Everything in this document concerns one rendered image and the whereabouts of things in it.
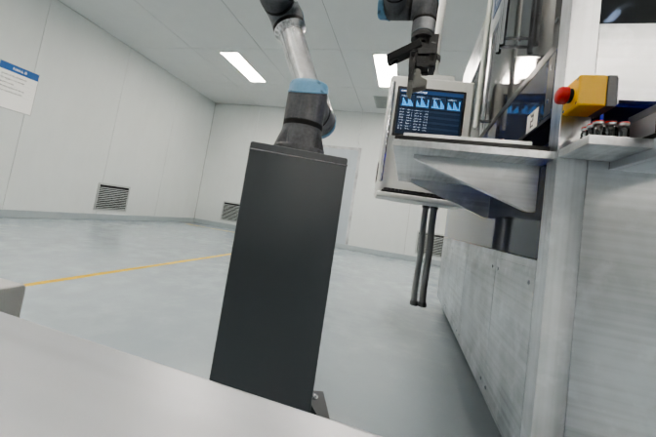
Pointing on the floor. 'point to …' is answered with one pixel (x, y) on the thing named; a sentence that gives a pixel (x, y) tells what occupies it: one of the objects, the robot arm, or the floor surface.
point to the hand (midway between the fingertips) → (407, 95)
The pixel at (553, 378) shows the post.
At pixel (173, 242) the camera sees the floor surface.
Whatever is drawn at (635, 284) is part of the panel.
